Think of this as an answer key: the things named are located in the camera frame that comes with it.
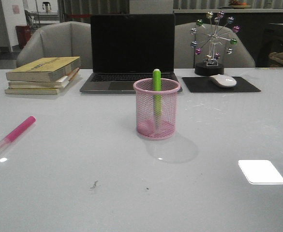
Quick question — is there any fruit bowl on counter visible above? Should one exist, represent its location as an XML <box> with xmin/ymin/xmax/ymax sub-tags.
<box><xmin>229</xmin><ymin>0</ymin><xmax>251</xmax><ymax>9</ymax></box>

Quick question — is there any grey laptop computer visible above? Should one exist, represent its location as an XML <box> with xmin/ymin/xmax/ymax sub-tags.
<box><xmin>80</xmin><ymin>14</ymin><xmax>177</xmax><ymax>94</ymax></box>

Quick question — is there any right grey armchair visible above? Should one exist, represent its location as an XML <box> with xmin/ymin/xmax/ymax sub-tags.
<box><xmin>174</xmin><ymin>22</ymin><xmax>255</xmax><ymax>69</ymax></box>

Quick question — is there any yellow book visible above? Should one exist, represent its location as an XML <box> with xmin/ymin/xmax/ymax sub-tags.
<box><xmin>6</xmin><ymin>57</ymin><xmax>81</xmax><ymax>82</ymax></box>
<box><xmin>4</xmin><ymin>88</ymin><xmax>65</xmax><ymax>95</ymax></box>

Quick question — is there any left grey armchair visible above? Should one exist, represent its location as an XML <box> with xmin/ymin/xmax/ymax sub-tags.
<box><xmin>16</xmin><ymin>21</ymin><xmax>93</xmax><ymax>69</ymax></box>

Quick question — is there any grey armchair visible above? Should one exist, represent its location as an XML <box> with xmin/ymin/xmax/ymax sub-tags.
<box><xmin>174</xmin><ymin>22</ymin><xmax>255</xmax><ymax>69</ymax></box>
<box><xmin>16</xmin><ymin>21</ymin><xmax>93</xmax><ymax>69</ymax></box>

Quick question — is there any green highlighter pen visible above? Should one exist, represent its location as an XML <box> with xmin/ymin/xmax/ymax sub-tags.
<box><xmin>152</xmin><ymin>69</ymin><xmax>162</xmax><ymax>130</ymax></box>

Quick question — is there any red bin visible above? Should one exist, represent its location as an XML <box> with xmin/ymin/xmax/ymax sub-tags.
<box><xmin>15</xmin><ymin>25</ymin><xmax>31</xmax><ymax>49</ymax></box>

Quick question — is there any ferris wheel desk ornament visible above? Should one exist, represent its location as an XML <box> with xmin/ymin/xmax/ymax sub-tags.
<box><xmin>190</xmin><ymin>11</ymin><xmax>238</xmax><ymax>76</ymax></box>

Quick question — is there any top yellow book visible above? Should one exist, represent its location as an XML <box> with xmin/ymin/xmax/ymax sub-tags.
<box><xmin>6</xmin><ymin>57</ymin><xmax>81</xmax><ymax>82</ymax></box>

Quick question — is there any bottom yellow book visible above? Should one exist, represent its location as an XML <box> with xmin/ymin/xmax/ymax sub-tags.
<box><xmin>4</xmin><ymin>88</ymin><xmax>65</xmax><ymax>95</ymax></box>

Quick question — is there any pink mesh pen holder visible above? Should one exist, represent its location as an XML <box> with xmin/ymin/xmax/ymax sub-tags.
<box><xmin>133</xmin><ymin>78</ymin><xmax>180</xmax><ymax>140</ymax></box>

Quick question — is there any white computer mouse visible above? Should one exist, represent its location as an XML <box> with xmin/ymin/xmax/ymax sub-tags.
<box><xmin>209</xmin><ymin>74</ymin><xmax>237</xmax><ymax>87</ymax></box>

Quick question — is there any pink highlighter pen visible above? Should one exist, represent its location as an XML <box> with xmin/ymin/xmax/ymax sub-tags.
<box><xmin>0</xmin><ymin>116</ymin><xmax>36</xmax><ymax>154</ymax></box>

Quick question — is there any middle white book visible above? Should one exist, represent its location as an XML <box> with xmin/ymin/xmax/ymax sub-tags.
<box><xmin>8</xmin><ymin>68</ymin><xmax>79</xmax><ymax>88</ymax></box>

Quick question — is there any black mouse pad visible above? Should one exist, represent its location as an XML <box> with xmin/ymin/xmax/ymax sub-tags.
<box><xmin>182</xmin><ymin>76</ymin><xmax>261</xmax><ymax>93</ymax></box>

